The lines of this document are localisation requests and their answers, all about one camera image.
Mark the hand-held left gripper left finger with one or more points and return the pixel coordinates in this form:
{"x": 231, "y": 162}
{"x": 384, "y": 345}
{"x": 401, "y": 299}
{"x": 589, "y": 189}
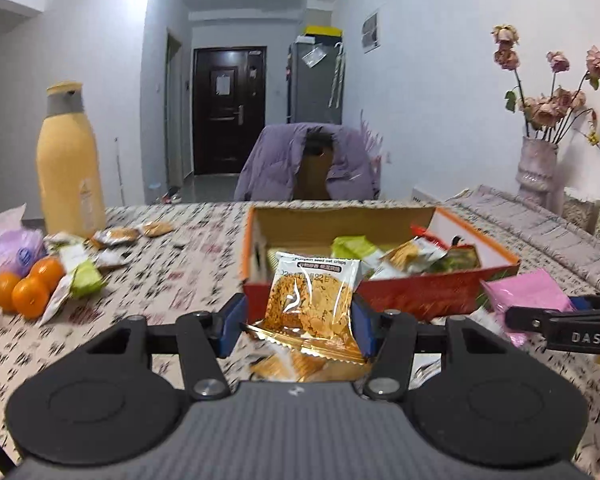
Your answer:
{"x": 232, "y": 317}

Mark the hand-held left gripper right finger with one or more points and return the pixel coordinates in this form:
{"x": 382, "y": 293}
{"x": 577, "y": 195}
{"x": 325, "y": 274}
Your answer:
{"x": 364, "y": 327}

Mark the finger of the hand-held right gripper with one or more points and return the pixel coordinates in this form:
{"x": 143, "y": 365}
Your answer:
{"x": 585, "y": 304}
{"x": 580, "y": 332}

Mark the red cardboard box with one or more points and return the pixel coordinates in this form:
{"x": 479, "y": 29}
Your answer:
{"x": 410, "y": 295}

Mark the pink snack packet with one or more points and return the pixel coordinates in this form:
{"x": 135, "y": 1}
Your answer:
{"x": 525, "y": 292}

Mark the clear oat crisp packet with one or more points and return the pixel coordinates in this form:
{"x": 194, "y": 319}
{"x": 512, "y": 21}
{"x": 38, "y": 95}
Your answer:
{"x": 310, "y": 295}

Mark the pile of snack packets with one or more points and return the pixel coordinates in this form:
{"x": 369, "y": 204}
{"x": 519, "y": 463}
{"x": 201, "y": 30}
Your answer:
{"x": 280, "y": 365}

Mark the heap of mixed boxed snacks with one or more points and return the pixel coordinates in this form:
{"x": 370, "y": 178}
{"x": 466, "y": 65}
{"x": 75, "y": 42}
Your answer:
{"x": 405, "y": 257}

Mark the grey folded blanket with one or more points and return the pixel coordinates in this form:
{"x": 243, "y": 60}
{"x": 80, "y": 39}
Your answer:
{"x": 530, "y": 230}

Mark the shoes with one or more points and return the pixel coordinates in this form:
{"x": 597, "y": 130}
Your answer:
{"x": 165, "y": 194}

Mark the pink ribbed vase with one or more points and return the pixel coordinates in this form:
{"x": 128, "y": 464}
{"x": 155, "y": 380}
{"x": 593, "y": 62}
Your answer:
{"x": 537, "y": 170}

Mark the cluster of small snack packets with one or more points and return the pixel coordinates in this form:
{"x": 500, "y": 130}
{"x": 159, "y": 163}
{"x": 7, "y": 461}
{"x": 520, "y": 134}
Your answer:
{"x": 87, "y": 277}

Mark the purple jacket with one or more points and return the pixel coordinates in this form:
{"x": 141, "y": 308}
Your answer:
{"x": 270, "y": 165}

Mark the wooden chair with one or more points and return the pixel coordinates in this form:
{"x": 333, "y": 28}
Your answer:
{"x": 312, "y": 175}

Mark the orange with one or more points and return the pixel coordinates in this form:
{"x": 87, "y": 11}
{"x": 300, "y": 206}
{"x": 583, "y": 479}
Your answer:
{"x": 47, "y": 272}
{"x": 30, "y": 297}
{"x": 5, "y": 290}

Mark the pink fringed decoration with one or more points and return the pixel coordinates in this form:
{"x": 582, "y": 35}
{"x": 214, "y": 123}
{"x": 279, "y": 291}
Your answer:
{"x": 372, "y": 135}

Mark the dried pink roses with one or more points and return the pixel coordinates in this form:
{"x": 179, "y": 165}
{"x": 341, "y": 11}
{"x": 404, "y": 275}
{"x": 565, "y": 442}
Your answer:
{"x": 545, "y": 107}

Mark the dark entrance door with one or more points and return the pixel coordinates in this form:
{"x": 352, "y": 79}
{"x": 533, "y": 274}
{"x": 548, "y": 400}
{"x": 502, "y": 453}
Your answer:
{"x": 230, "y": 110}

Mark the grey interior door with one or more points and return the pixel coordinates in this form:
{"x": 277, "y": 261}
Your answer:
{"x": 175, "y": 110}

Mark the yellow bottle with grey collar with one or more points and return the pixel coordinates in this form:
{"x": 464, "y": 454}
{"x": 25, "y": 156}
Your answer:
{"x": 70, "y": 175}

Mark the purple tissue pack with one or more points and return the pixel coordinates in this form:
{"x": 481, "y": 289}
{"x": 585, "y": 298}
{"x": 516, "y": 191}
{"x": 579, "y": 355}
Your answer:
{"x": 15, "y": 252}

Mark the grey refrigerator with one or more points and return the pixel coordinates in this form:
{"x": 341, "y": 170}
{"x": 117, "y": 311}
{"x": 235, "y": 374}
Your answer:
{"x": 312, "y": 90}

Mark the hanging umbrella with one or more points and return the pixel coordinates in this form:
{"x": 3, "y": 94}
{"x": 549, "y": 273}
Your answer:
{"x": 336, "y": 75}

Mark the paper sheet on refrigerator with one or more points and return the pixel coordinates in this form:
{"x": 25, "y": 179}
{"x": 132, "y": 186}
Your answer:
{"x": 313, "y": 56}

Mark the yellow box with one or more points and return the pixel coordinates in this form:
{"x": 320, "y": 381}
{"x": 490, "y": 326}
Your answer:
{"x": 322, "y": 30}

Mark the wall panel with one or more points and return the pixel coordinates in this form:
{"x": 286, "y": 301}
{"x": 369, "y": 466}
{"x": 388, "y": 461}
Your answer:
{"x": 370, "y": 32}

